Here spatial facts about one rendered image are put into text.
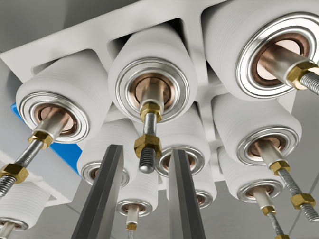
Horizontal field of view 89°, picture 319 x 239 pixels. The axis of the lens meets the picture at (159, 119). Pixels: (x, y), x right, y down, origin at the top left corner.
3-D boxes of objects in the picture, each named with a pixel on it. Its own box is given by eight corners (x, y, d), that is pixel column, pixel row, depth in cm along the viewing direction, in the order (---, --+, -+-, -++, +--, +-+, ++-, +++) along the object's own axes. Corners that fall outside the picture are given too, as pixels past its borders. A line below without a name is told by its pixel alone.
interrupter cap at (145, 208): (131, 192, 30) (131, 196, 29) (160, 206, 33) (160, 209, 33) (107, 206, 33) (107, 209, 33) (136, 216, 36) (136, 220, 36)
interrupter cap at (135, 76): (170, 127, 20) (171, 131, 20) (109, 108, 18) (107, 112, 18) (202, 73, 16) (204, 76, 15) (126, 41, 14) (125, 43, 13)
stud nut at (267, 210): (260, 207, 26) (263, 213, 25) (271, 205, 25) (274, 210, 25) (264, 212, 27) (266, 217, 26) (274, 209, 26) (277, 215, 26)
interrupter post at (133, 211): (133, 202, 32) (131, 220, 29) (142, 206, 33) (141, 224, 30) (126, 206, 33) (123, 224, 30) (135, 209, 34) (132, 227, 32)
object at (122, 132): (127, 131, 44) (111, 196, 30) (97, 109, 40) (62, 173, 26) (152, 111, 40) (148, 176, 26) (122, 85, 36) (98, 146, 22)
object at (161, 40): (168, 78, 35) (174, 137, 21) (125, 61, 33) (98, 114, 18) (190, 32, 29) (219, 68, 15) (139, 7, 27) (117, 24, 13)
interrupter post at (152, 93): (159, 105, 18) (158, 124, 15) (138, 97, 17) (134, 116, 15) (167, 86, 17) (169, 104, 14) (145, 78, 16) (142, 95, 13)
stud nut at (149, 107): (153, 98, 13) (153, 104, 13) (165, 112, 14) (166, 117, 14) (136, 111, 14) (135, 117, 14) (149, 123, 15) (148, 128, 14)
